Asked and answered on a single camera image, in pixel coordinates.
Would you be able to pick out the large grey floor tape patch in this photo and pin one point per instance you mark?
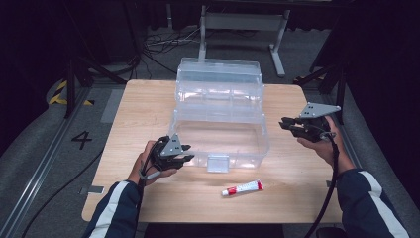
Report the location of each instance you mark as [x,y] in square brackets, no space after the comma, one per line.
[111,105]

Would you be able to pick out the person's left hand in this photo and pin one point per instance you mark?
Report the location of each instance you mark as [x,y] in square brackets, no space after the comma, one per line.
[142,165]

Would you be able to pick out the clear plastic storage box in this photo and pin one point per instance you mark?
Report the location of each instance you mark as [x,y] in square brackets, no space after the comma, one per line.
[219,132]

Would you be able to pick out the small grey tape strip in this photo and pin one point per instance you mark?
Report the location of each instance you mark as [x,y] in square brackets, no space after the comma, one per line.
[95,189]

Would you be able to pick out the yellow black hazard tape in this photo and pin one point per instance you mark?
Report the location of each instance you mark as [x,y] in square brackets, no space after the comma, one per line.
[57,97]

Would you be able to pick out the black metal stand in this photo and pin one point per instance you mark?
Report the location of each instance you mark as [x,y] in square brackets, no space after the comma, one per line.
[340,89]
[70,92]

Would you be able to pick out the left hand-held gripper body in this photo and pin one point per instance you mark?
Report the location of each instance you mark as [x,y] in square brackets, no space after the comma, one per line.
[165,153]

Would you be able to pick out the white metal desk frame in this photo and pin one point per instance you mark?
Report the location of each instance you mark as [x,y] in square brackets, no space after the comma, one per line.
[279,49]

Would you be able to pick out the aluminium floor rail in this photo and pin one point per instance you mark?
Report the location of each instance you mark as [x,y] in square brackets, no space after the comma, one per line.
[39,172]
[351,148]

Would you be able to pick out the person's right hand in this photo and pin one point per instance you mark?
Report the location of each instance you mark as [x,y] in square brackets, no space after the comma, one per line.
[330,148]

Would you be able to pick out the red white ointment tube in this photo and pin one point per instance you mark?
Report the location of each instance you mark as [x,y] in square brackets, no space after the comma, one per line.
[242,188]

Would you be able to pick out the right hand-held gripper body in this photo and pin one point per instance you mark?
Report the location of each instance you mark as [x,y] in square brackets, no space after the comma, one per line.
[313,125]

